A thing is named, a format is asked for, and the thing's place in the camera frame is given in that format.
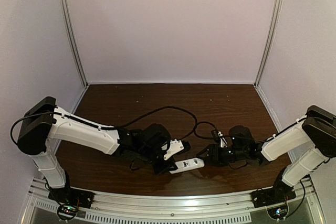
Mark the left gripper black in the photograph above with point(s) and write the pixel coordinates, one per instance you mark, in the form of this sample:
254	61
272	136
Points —
166	168

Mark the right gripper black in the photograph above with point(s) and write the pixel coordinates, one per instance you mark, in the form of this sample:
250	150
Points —
212	149

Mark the white remote control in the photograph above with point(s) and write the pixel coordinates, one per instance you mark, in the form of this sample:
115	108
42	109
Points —
187	165

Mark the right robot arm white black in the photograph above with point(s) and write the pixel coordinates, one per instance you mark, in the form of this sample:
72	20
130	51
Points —
316	128

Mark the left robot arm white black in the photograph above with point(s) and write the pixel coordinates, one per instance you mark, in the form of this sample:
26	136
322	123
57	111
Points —
46	121

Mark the right circuit board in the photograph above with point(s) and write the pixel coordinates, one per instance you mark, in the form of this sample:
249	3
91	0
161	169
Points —
278	212

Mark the circuit board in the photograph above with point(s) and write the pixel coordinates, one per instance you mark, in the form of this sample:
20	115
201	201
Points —
66	212
278	212

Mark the left circuit board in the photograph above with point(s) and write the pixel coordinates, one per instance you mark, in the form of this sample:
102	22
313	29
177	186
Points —
66	212

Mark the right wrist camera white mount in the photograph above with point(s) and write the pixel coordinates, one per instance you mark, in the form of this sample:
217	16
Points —
219	138

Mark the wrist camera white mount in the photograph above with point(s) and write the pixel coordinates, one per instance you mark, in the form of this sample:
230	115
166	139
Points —
219	138
173	147

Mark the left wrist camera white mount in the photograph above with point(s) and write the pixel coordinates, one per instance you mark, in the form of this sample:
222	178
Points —
173	147

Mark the front aluminium rail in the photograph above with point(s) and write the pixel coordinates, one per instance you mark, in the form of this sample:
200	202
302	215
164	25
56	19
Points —
222	208

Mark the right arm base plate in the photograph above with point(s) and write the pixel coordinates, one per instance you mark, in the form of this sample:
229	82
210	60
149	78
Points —
271	196

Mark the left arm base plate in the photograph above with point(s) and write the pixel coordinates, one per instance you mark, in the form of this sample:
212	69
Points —
72	196

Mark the right aluminium frame post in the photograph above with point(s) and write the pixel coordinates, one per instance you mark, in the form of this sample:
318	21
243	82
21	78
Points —
269	40

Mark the aluminium frame post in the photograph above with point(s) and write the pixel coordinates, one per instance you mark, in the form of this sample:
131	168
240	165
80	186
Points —
269	40
72	42

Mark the left aluminium frame post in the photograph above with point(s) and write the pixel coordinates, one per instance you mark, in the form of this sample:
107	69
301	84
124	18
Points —
72	42

